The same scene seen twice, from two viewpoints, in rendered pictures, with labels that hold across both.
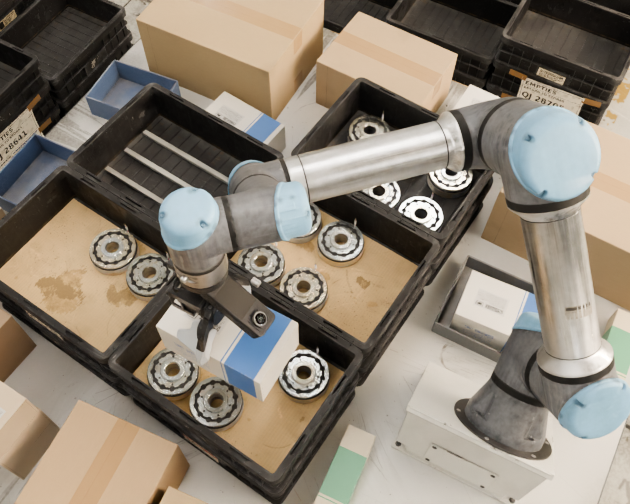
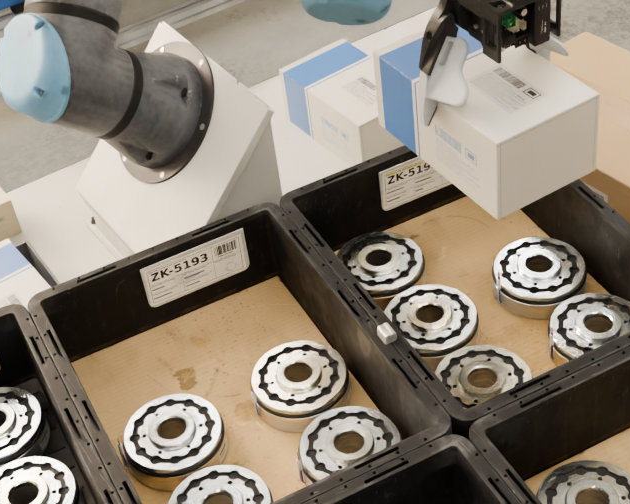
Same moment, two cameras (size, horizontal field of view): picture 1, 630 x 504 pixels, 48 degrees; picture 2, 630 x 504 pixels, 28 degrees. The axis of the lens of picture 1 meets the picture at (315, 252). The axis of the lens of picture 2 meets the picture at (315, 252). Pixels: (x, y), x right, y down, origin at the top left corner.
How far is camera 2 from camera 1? 156 cm
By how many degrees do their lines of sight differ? 75
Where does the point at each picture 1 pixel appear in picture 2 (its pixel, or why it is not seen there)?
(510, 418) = (158, 57)
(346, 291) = (225, 374)
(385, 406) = not seen: hidden behind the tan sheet
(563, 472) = not seen: hidden behind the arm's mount
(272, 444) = (474, 223)
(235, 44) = not seen: outside the picture
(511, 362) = (109, 64)
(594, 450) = (51, 190)
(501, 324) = (28, 283)
